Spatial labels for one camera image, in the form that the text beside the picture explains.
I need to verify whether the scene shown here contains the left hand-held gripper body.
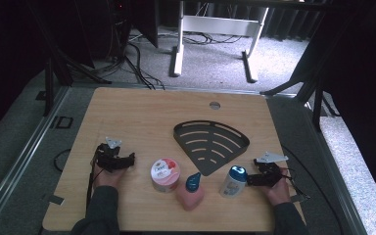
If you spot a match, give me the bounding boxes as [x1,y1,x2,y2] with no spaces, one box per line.
[94,136,130,173]

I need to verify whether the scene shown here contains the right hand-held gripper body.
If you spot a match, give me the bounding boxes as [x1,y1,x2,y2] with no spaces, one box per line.
[255,151,290,187]

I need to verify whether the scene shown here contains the white bottle with blue cap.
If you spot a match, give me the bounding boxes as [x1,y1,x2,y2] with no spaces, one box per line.
[219,164,249,200]

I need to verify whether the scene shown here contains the pink round cream jar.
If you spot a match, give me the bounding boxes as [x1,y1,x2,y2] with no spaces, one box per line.
[150,158,181,194]

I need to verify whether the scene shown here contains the black slotted corner shelf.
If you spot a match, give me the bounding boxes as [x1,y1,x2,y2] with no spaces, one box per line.
[172,119,252,177]

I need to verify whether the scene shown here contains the pink bottle with blue cap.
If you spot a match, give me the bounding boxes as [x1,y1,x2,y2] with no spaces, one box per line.
[175,171,206,212]

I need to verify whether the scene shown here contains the person's left hand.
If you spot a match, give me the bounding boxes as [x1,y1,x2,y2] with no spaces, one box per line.
[91,162,126,190]

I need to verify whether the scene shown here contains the person's right hand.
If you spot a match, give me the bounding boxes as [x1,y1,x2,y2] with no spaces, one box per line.
[261,167,292,208]

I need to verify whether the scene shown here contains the black tape rectangle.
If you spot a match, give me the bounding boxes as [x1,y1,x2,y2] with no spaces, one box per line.
[50,116,74,130]

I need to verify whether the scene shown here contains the grey tape strip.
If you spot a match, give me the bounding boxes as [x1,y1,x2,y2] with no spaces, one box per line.
[40,193,66,207]

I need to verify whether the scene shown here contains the black metal stand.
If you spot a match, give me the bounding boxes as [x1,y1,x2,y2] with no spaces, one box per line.
[25,0,113,118]
[259,32,341,131]

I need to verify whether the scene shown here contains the dark computer tower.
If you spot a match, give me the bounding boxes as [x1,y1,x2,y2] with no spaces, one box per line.
[87,0,133,62]

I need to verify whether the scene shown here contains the dark curtain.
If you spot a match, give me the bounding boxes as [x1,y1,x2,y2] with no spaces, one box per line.
[263,6,328,42]

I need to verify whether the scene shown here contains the left hand-held gripper cable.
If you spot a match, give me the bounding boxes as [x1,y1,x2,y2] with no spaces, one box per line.
[85,146,106,211]

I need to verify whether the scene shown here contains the hand-held gripper cable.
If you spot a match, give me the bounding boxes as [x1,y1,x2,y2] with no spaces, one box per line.
[85,146,106,211]
[280,145,346,235]

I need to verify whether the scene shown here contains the black cable loop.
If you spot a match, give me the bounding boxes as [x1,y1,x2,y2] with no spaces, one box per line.
[53,148,72,173]

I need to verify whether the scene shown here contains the right hand-held gripper cable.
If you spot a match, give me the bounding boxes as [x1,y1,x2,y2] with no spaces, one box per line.
[280,145,346,235]

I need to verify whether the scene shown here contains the black floor cables bundle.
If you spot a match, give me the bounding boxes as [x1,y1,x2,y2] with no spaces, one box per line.
[111,30,166,91]

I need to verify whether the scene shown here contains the cables under desk frame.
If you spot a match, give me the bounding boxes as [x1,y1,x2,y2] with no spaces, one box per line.
[158,30,244,46]

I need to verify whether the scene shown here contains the white desk frame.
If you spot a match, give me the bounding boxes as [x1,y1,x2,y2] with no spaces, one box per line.
[168,0,270,84]

